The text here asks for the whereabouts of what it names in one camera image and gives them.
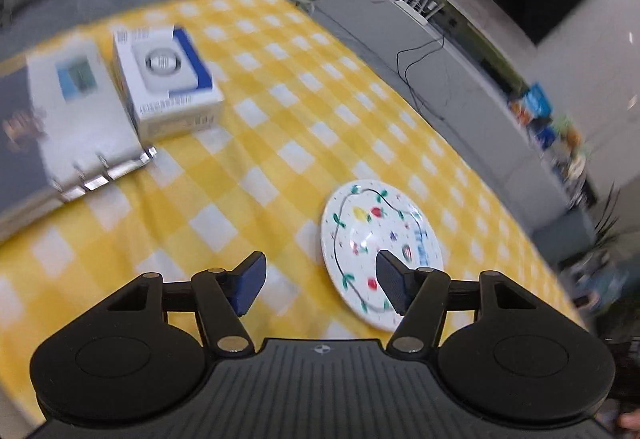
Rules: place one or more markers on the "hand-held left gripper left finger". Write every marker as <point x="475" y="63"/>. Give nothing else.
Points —
<point x="247" y="284"/>

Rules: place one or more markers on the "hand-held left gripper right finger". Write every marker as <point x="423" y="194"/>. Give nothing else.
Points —
<point x="394" y="281"/>

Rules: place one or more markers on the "white fruit pattern plate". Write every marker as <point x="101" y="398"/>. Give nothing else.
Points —
<point x="360" y="239"/>

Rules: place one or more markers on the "yellow checkered tablecloth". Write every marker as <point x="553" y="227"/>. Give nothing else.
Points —
<point x="250" y="144"/>

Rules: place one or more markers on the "plant in black pot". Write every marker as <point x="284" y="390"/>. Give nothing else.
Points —
<point x="612" y="224"/>

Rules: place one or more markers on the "grey trash can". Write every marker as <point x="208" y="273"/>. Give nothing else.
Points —
<point x="565" y="235"/>

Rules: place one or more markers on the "white marble tv console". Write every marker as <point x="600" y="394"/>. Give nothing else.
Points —
<point x="475" y="84"/>

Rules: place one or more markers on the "white and blue box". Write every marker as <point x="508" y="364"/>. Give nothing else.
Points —
<point x="165" y="86"/>

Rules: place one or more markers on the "blue snack bag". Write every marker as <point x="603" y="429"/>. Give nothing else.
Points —
<point x="532" y="103"/>

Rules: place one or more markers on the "white router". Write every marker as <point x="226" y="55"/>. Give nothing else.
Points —
<point x="420" y="9"/>

